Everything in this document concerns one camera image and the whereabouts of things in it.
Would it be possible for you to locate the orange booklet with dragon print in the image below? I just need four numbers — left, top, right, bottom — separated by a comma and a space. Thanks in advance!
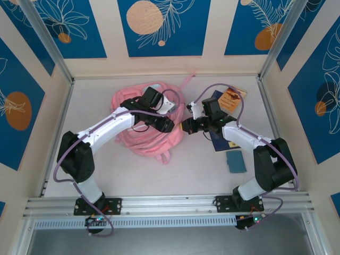
218, 84, 248, 112

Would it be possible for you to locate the dark blue book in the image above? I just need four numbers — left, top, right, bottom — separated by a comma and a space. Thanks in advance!
206, 89, 239, 154

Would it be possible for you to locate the pink backpack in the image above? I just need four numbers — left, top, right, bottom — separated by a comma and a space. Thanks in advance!
110, 74, 197, 166

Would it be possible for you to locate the teal sponge right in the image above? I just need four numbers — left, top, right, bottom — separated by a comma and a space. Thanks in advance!
225, 150, 248, 175

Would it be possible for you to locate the small controller board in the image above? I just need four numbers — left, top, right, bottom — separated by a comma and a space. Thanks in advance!
84, 215, 110, 227
235, 214, 267, 231

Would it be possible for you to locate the aluminium side rail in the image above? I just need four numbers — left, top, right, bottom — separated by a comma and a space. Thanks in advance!
39, 79, 75, 198
256, 75, 298, 192

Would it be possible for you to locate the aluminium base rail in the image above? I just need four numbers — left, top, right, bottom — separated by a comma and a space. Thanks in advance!
22, 191, 317, 219

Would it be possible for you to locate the grey slotted cable duct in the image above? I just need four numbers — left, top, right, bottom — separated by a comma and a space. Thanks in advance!
33, 215, 237, 230

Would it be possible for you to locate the aluminium frame post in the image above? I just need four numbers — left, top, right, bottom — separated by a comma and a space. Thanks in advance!
258, 0, 327, 80
19, 0, 75, 85

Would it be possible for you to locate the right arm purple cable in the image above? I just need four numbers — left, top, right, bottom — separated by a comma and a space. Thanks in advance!
190, 83, 300, 232

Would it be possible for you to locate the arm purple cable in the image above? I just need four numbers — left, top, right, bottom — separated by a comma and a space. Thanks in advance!
190, 83, 300, 232
54, 89, 186, 237

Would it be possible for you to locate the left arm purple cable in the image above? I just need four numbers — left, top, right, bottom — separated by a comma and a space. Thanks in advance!
54, 89, 186, 237

